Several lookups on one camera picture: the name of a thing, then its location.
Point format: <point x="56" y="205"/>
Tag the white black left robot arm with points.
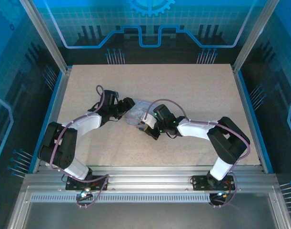
<point x="88" y="124"/>

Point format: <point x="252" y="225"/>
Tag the aluminium side rail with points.
<point x="55" y="112"/>
<point x="247" y="112"/>

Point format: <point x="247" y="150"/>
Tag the aluminium front tray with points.
<point x="147" y="214"/>

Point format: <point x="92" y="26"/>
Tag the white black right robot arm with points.
<point x="195" y="128"/>

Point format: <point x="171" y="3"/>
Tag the aluminium frame post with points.
<point x="45" y="35"/>
<point x="254" y="35"/>

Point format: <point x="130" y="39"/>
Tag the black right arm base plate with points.
<point x="200" y="182"/>

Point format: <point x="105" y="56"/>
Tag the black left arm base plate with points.
<point x="71" y="184"/>

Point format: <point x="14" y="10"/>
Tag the small dark padlock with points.
<point x="140" y="128"/>

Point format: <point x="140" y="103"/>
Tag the aluminium front rail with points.
<point x="147" y="179"/>

